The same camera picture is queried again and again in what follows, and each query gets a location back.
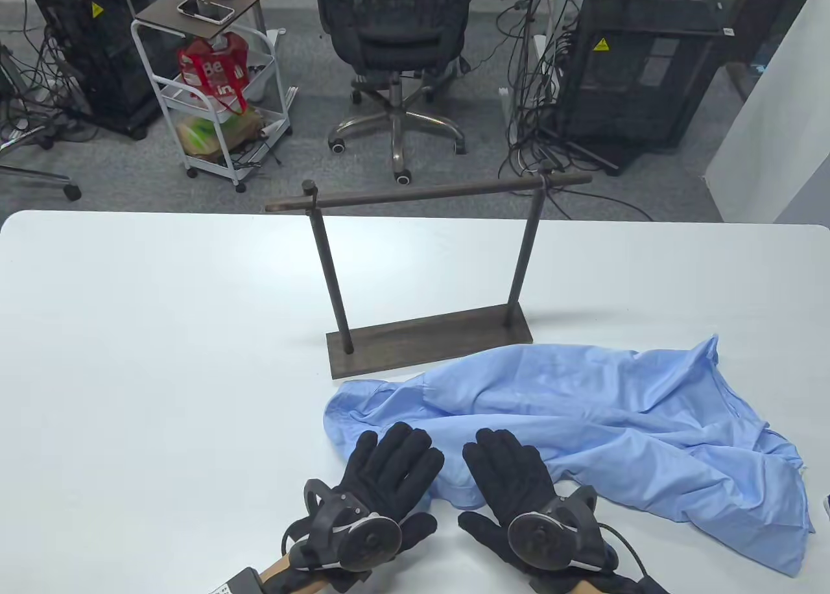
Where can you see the white desktop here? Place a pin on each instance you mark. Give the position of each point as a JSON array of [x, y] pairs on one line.
[[130, 360]]

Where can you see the black smartphone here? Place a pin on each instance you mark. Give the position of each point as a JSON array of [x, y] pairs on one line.
[[205, 10]]

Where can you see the black computer tower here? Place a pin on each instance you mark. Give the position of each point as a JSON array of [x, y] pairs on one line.
[[635, 82], [97, 56]]

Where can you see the black round hand tracker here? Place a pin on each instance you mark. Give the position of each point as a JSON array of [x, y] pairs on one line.
[[369, 542], [538, 539]]

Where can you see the dark wooden desktop rack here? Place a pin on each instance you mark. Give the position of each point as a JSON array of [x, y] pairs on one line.
[[421, 344]]

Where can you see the green and yellow bag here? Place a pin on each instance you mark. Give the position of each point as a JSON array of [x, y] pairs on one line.
[[207, 137]]

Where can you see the person's left forearm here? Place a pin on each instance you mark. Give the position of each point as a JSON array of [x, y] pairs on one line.
[[273, 568]]

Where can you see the person's left hand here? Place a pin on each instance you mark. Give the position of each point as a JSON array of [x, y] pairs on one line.
[[395, 464]]

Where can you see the person's right forearm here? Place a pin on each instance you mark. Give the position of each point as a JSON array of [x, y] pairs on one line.
[[581, 588]]

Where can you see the red shopping bag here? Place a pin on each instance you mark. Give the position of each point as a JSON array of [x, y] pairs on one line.
[[211, 69]]

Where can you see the white metal rolling cart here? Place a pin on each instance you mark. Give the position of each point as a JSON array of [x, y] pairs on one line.
[[152, 69]]

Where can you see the white partition panel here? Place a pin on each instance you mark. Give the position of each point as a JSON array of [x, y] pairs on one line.
[[771, 114]]

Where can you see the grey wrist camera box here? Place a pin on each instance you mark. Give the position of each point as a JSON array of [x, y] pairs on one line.
[[237, 582]]

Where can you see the person's right hand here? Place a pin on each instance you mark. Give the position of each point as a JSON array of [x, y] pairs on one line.
[[512, 471]]

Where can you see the light blue long-sleeve shirt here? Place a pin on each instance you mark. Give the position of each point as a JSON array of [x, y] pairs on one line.
[[583, 425]]

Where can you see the black mesh office chair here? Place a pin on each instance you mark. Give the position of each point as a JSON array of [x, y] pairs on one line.
[[395, 17]]

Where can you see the grey chair base with caster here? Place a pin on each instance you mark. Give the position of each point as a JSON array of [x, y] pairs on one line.
[[39, 174]]

